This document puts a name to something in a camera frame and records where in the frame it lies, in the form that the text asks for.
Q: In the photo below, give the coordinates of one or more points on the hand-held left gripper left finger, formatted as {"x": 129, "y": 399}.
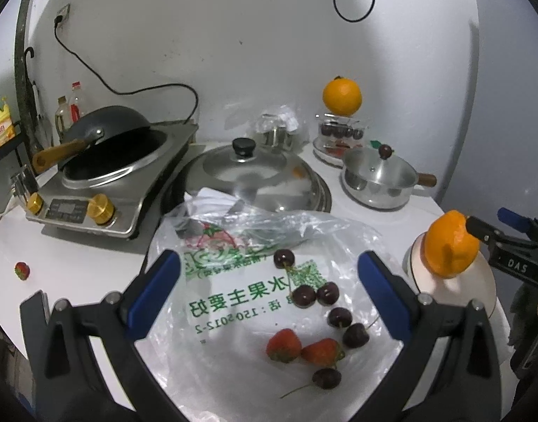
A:
{"x": 154, "y": 281}

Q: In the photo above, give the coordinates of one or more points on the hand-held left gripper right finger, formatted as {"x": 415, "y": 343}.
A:
{"x": 383, "y": 290}

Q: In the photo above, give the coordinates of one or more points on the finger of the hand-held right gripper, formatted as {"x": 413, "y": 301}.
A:
{"x": 515, "y": 219}
{"x": 482, "y": 227}

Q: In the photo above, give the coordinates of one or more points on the large orange with stem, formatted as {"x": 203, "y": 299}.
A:
{"x": 449, "y": 246}

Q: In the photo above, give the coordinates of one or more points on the white plate dark rim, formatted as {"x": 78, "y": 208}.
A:
{"x": 462, "y": 292}

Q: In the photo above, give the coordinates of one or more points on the clear printed plastic bag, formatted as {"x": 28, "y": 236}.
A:
{"x": 234, "y": 316}

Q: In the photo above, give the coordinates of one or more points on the red strawberry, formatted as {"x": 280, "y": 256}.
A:
{"x": 321, "y": 351}
{"x": 284, "y": 345}
{"x": 22, "y": 270}

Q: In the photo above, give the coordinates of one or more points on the person's right hand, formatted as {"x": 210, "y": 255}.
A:
{"x": 532, "y": 329}

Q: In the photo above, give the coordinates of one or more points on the silver induction cooker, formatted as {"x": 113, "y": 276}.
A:
{"x": 132, "y": 198}

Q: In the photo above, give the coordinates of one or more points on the pot lid brown knob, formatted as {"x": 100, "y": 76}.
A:
{"x": 383, "y": 169}

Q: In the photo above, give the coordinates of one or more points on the small white dish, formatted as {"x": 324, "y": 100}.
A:
{"x": 328, "y": 158}

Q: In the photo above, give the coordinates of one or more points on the large steel lid black knob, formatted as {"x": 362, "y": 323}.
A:
{"x": 260, "y": 171}

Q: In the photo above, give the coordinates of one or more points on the bunch of dark cherries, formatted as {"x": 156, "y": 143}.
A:
{"x": 339, "y": 132}

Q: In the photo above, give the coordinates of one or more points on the clear glass jar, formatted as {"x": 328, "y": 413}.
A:
{"x": 341, "y": 121}

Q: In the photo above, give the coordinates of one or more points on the small orange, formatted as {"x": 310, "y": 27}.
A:
{"x": 341, "y": 96}

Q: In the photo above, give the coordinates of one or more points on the plastic wrapped steel cup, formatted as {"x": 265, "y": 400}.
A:
{"x": 278, "y": 127}

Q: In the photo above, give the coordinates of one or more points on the red cap oil bottle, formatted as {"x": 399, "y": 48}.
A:
{"x": 77, "y": 103}

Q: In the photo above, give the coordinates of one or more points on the dark vertical post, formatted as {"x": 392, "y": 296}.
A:
{"x": 20, "y": 74}

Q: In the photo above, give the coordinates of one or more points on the wall power outlet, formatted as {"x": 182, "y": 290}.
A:
{"x": 63, "y": 14}

